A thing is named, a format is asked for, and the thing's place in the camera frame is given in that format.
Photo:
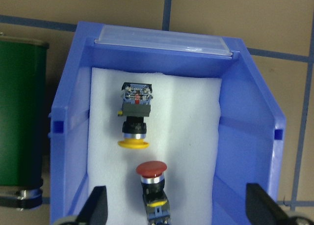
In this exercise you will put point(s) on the white right foam pad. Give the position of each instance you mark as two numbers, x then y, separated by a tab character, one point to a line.
182	131

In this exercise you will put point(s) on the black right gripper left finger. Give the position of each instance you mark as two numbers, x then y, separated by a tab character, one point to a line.
95	209

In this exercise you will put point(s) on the blue right plastic bin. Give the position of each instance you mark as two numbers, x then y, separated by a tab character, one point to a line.
251	126

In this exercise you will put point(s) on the green conveyor belt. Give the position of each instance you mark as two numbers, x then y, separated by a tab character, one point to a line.
22	110

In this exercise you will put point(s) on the yellow mushroom push button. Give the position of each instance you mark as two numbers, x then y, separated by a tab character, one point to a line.
136	106

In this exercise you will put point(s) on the red mushroom push button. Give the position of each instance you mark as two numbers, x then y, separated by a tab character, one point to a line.
155	200

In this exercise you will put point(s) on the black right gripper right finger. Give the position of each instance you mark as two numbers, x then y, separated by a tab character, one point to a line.
261	209

